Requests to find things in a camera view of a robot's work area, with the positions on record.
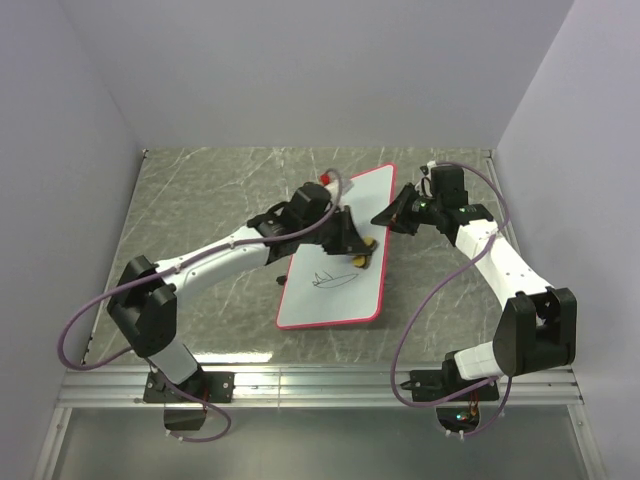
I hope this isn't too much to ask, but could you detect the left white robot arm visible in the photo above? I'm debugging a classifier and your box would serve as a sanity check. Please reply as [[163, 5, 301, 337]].
[[107, 202, 386, 402]]

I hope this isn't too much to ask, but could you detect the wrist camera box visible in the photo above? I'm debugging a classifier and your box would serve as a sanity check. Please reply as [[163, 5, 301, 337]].
[[289, 182, 331, 228], [430, 165, 468, 208]]

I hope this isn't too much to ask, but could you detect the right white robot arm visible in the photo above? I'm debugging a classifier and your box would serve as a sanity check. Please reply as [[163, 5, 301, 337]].
[[371, 183, 578, 400]]

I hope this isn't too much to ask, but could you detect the purple cable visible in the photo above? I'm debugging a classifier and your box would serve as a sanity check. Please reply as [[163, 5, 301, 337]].
[[389, 160, 511, 441], [56, 167, 351, 444]]

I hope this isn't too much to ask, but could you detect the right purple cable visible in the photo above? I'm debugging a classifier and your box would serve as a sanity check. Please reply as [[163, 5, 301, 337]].
[[389, 160, 511, 441]]

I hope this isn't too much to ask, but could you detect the yellow whiteboard eraser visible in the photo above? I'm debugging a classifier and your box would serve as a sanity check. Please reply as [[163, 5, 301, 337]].
[[351, 237, 378, 269]]

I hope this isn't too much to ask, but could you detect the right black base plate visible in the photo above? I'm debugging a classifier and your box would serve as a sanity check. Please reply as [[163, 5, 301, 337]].
[[400, 370, 500, 403]]

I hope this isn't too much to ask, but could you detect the aluminium front rail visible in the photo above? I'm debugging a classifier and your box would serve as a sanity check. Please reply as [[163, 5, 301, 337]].
[[56, 364, 583, 408]]

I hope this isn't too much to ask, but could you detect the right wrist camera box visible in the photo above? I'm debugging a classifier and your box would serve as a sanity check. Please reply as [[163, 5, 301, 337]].
[[430, 165, 468, 208]]

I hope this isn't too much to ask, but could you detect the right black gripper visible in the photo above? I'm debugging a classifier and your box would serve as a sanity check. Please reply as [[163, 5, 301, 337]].
[[369, 183, 441, 237]]

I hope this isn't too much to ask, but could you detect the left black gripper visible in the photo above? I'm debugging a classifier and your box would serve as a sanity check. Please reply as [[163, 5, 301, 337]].
[[300, 205, 369, 255]]

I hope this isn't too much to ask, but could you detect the red framed whiteboard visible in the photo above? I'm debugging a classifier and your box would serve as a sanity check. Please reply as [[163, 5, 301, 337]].
[[276, 163, 396, 330]]

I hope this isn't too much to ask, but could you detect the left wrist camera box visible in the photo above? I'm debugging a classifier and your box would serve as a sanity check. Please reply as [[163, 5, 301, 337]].
[[289, 182, 331, 228]]

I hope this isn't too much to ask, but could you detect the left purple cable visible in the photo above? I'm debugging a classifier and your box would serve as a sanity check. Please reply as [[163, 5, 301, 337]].
[[56, 167, 351, 444]]

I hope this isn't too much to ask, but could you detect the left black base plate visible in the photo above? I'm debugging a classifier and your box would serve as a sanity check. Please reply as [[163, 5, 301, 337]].
[[142, 371, 235, 404]]

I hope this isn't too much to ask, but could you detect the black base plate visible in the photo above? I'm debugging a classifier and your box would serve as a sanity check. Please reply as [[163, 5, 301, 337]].
[[400, 370, 500, 403], [142, 371, 235, 404]]

